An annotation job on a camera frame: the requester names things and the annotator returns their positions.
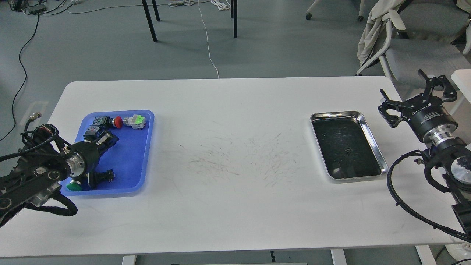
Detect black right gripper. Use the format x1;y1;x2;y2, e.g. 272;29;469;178
378;69;458;144

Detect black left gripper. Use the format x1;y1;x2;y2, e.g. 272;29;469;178
68;131;120;190

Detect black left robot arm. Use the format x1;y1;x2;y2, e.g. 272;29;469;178
0;112;123;225

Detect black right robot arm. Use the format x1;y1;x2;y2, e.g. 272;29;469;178
378;69;471;243

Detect grey green connector part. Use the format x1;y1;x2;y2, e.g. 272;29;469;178
123;114;146;130

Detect blue plastic tray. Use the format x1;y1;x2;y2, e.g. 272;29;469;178
61;110;155;197

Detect white side table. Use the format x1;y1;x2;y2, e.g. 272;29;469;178
451;69;471;115

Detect grey office chair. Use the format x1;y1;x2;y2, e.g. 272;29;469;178
356;0;470;87

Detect beige jacket on chair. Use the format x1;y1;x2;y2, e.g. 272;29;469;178
357;0;404;65

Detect shiny metal tray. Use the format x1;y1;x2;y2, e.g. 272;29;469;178
311;110;389;182

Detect black table legs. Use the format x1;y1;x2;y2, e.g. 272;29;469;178
140;0;238;42

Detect yellow push button switch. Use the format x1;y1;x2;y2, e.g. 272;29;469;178
84;125;103;142

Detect green push button switch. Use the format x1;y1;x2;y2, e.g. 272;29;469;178
66;179;84;192

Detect red push button switch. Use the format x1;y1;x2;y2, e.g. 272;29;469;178
92;116;123;129

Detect black floor cable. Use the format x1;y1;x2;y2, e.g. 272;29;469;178
0;13;40;142

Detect white floor cable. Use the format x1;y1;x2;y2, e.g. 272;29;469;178
66;0;231;79

